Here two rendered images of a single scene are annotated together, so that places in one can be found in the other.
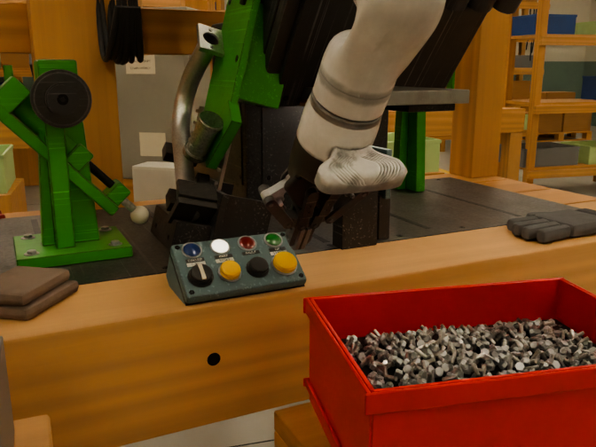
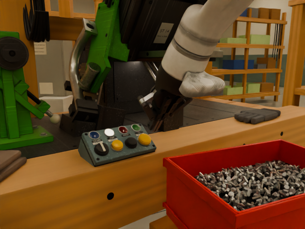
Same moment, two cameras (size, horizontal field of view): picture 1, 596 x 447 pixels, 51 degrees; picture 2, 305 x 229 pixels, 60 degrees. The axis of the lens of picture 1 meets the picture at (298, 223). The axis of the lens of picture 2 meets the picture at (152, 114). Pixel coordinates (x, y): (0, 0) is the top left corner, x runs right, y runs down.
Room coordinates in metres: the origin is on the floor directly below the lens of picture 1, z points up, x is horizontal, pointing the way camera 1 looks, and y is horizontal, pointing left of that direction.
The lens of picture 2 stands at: (0.16, 0.10, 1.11)
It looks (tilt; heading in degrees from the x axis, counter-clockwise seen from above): 12 degrees down; 349
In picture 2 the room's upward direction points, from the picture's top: straight up
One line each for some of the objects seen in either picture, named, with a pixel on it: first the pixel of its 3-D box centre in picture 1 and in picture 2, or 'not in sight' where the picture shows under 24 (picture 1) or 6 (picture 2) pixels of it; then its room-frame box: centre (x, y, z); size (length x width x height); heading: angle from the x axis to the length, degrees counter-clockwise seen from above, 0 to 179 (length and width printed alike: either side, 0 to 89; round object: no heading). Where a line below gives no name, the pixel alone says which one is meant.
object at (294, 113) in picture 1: (299, 113); (129, 67); (1.25, 0.00, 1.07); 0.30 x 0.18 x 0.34; 116
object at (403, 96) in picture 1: (348, 96); (159, 56); (1.02, -0.08, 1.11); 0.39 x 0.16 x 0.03; 26
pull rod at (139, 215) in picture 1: (129, 206); (49, 114); (0.91, 0.25, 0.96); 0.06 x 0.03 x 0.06; 116
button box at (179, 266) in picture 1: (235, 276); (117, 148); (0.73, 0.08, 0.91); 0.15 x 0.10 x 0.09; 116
